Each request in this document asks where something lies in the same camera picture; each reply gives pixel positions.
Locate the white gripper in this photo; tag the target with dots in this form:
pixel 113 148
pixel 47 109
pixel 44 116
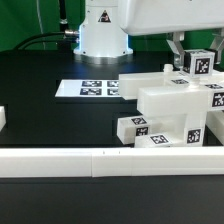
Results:
pixel 145 17

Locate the white tagged cube part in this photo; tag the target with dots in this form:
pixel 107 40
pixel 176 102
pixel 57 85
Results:
pixel 198 64

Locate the white chair back frame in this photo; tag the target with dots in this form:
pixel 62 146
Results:
pixel 168 94

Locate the white chair seat panel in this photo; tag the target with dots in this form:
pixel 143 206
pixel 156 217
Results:
pixel 189 127

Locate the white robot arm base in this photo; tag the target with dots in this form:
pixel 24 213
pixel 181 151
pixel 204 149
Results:
pixel 101 40

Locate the white threaded peg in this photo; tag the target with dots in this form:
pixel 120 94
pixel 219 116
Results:
pixel 168 68

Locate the white base tag plate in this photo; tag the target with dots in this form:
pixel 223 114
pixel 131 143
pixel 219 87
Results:
pixel 87 88

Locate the white fence right rail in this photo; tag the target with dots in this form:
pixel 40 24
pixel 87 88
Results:
pixel 215 122

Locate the white fence wall rail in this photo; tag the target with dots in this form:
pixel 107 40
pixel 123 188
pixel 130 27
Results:
pixel 110 162

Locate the white fence left rail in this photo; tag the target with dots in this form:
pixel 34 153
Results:
pixel 2 117

